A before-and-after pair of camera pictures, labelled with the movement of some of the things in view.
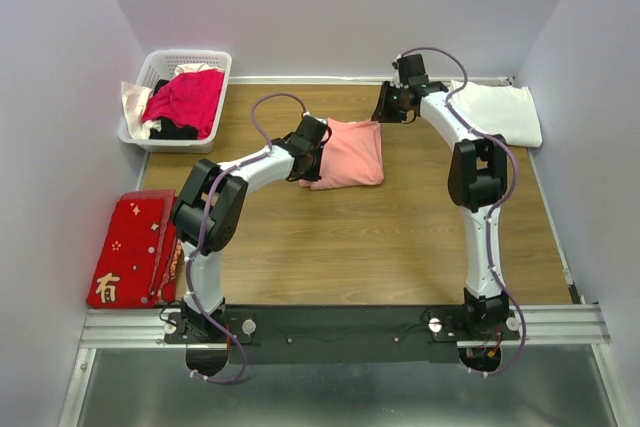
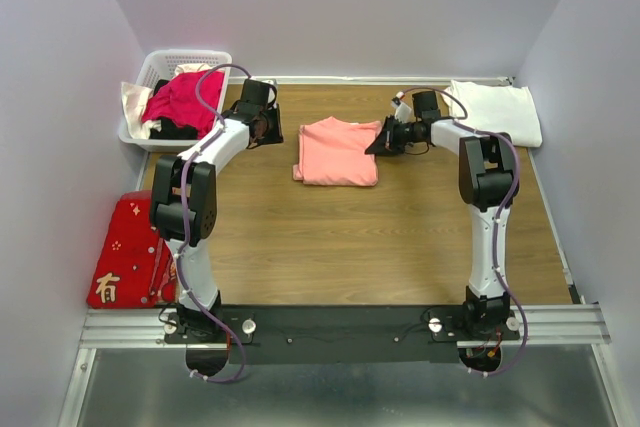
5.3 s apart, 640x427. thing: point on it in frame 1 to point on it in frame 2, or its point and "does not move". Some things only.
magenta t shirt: (189, 99) does not move
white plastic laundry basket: (157, 66) does not move
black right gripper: (382, 114) to (384, 144)
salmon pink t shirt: (352, 156) does not move
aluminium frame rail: (541, 325) does not move
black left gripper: (315, 174) to (276, 136)
